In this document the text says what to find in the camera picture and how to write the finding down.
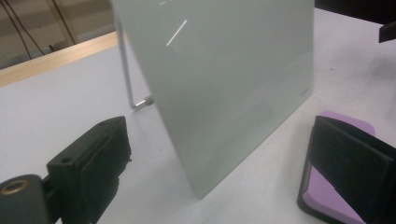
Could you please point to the white table mat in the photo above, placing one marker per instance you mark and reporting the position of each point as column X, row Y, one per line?
column 62, row 109

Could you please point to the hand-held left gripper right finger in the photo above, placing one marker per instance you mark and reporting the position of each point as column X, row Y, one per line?
column 358, row 161

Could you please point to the wooden table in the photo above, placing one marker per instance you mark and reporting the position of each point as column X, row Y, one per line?
column 56, row 57

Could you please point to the purple whiteboard eraser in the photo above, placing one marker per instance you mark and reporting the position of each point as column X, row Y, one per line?
column 327, row 199

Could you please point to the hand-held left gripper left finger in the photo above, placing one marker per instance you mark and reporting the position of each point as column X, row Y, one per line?
column 90, row 165

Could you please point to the frosted glass whiteboard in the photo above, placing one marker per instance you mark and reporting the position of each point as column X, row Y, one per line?
column 224, row 93

